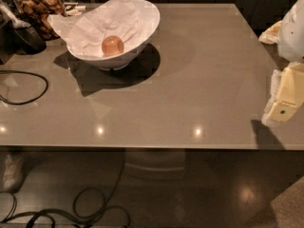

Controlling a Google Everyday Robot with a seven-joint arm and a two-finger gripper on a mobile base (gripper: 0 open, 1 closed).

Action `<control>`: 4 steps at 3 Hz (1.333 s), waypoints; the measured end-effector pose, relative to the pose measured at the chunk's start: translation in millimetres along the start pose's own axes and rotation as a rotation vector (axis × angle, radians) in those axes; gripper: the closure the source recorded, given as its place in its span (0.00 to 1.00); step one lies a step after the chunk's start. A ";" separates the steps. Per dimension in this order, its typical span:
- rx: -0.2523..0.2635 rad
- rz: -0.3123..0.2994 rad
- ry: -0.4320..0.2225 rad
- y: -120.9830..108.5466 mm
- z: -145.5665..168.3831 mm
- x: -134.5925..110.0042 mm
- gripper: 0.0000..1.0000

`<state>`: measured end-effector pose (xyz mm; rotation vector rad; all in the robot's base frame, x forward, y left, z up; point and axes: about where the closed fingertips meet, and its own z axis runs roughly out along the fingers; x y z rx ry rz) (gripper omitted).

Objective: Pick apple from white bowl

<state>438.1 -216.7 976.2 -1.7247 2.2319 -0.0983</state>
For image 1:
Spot white rounded gripper body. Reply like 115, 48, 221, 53
277, 0, 304, 62

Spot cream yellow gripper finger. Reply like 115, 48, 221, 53
262, 62, 304, 126
258, 21, 281, 45

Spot orange-red apple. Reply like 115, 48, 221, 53
102, 36, 124, 57

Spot white bowl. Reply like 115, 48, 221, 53
61, 0, 161, 70

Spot small white items behind bowl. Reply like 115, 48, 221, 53
66, 5, 86, 16

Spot white crumpled paper sheet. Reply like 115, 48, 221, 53
47, 0, 139, 58

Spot glass jar of snacks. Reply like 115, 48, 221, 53
13, 0, 67, 41

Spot black round appliance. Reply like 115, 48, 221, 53
0, 0, 48, 57

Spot white shoe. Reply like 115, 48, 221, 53
3, 154, 25, 193

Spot black cable on table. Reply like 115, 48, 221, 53
0, 69, 49, 106

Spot black cables on floor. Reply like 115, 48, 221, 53
0, 161, 131, 228

